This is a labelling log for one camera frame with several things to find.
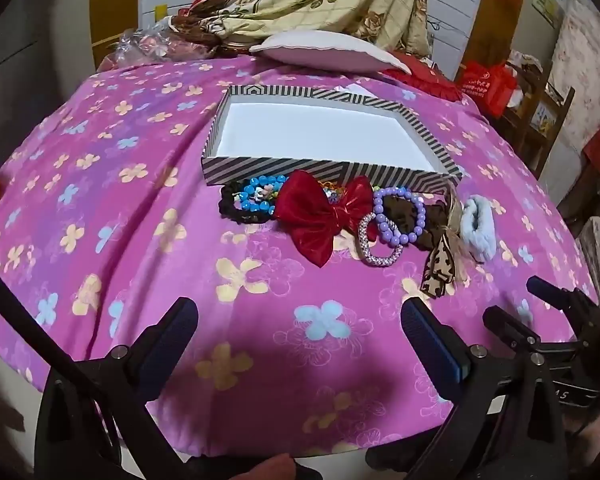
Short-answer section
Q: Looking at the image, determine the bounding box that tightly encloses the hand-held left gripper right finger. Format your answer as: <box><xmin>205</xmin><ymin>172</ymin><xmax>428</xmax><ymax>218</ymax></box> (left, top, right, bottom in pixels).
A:
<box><xmin>400</xmin><ymin>296</ymin><xmax>568</xmax><ymax>480</ymax></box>

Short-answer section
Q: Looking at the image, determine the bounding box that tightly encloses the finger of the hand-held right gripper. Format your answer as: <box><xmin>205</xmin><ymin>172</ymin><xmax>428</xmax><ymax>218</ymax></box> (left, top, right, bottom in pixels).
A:
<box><xmin>482</xmin><ymin>305</ymin><xmax>581</xmax><ymax>361</ymax></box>
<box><xmin>526</xmin><ymin>276</ymin><xmax>600</xmax><ymax>321</ymax></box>

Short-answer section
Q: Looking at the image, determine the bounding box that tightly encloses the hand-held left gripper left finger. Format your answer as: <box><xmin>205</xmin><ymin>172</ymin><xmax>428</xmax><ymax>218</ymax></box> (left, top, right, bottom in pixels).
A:
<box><xmin>34</xmin><ymin>296</ymin><xmax>199</xmax><ymax>480</ymax></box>

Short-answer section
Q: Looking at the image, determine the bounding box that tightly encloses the brown bow hair tie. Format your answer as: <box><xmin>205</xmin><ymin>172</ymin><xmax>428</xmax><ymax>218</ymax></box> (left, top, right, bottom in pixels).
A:
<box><xmin>382</xmin><ymin>192</ymin><xmax>468</xmax><ymax>300</ymax></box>

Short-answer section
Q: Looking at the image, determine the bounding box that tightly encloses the light blue fluffy scrunchie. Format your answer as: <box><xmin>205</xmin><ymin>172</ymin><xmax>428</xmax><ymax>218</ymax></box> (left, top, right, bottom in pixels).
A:
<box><xmin>460</xmin><ymin>194</ymin><xmax>498</xmax><ymax>262</ymax></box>

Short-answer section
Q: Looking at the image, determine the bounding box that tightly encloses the purple bead bracelet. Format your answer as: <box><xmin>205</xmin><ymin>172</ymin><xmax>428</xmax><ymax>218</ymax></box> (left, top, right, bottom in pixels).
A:
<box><xmin>372</xmin><ymin>186</ymin><xmax>427</xmax><ymax>248</ymax></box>

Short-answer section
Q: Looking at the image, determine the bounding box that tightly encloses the black scrunchie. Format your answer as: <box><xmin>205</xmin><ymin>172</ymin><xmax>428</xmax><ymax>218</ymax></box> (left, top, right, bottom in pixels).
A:
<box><xmin>221</xmin><ymin>180</ymin><xmax>276</xmax><ymax>225</ymax></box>

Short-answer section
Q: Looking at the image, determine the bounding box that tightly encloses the blue bead bracelet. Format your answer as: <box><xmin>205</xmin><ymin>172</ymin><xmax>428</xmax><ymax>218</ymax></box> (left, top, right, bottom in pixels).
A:
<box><xmin>237</xmin><ymin>175</ymin><xmax>288</xmax><ymax>216</ymax></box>

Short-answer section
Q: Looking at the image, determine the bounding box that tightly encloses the red satin bow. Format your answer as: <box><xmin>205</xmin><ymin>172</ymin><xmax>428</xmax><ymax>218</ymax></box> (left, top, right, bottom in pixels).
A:
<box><xmin>274</xmin><ymin>170</ymin><xmax>380</xmax><ymax>268</ymax></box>

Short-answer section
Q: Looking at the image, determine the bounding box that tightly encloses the striped cardboard box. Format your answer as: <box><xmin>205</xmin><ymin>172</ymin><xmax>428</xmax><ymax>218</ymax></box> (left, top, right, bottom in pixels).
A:
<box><xmin>201</xmin><ymin>85</ymin><xmax>463</xmax><ymax>195</ymax></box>

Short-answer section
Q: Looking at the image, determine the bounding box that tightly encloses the person's left hand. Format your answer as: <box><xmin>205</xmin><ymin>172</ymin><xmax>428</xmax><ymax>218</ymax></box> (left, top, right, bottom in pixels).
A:
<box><xmin>247</xmin><ymin>452</ymin><xmax>297</xmax><ymax>480</ymax></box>

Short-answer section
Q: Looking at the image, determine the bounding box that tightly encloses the pink floral bedsheet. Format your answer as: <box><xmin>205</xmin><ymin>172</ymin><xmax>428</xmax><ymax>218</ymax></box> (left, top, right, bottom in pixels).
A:
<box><xmin>0</xmin><ymin>52</ymin><xmax>600</xmax><ymax>461</ymax></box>

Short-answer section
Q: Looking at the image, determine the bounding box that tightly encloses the wooden shelf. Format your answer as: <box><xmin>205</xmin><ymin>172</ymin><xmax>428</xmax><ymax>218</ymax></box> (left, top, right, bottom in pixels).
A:
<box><xmin>500</xmin><ymin>57</ymin><xmax>576</xmax><ymax>176</ymax></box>

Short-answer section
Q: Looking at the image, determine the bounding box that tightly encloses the red shopping bag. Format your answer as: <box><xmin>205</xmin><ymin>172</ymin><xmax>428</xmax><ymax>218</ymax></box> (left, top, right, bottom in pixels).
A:
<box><xmin>455</xmin><ymin>60</ymin><xmax>518</xmax><ymax>116</ymax></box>

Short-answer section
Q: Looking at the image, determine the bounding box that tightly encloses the floral fabric panel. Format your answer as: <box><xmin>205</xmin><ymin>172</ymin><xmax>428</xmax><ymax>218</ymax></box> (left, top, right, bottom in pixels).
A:
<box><xmin>550</xmin><ymin>0</ymin><xmax>600</xmax><ymax>131</ymax></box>

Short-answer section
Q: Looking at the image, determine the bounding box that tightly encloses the red ruffled cushion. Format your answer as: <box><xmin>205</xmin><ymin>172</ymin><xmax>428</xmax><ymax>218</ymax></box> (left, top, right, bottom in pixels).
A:
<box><xmin>380</xmin><ymin>57</ymin><xmax>476</xmax><ymax>103</ymax></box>

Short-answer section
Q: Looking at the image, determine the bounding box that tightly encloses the clear plastic bag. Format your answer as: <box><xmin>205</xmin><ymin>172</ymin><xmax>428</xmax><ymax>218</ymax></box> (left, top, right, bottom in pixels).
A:
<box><xmin>97</xmin><ymin>25</ymin><xmax>221</xmax><ymax>71</ymax></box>

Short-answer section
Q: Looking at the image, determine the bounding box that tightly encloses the white pillow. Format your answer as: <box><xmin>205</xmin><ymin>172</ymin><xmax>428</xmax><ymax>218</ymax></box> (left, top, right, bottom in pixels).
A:
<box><xmin>249</xmin><ymin>30</ymin><xmax>412</xmax><ymax>75</ymax></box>

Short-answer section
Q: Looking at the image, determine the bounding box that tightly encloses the grey cabinet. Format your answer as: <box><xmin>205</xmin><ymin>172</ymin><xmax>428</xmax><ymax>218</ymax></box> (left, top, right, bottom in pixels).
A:
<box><xmin>0</xmin><ymin>0</ymin><xmax>96</xmax><ymax>131</ymax></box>

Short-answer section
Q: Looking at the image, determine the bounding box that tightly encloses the silver rhinestone bracelet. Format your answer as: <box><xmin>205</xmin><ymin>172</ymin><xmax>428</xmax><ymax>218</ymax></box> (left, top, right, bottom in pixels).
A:
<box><xmin>358</xmin><ymin>212</ymin><xmax>402</xmax><ymax>267</ymax></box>

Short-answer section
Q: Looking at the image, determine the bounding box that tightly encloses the black cable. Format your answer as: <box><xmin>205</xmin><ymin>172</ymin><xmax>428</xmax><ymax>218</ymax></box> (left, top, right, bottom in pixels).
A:
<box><xmin>0</xmin><ymin>255</ymin><xmax>181</xmax><ymax>480</ymax></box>

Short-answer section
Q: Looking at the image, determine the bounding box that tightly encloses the multicolour bead bracelet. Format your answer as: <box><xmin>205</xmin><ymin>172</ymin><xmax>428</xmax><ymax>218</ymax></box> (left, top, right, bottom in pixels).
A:
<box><xmin>317</xmin><ymin>179</ymin><xmax>351</xmax><ymax>206</ymax></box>

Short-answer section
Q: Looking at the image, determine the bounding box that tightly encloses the framed wall picture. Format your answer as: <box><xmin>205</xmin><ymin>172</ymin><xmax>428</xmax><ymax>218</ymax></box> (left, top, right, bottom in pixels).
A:
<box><xmin>532</xmin><ymin>0</ymin><xmax>566</xmax><ymax>26</ymax></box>

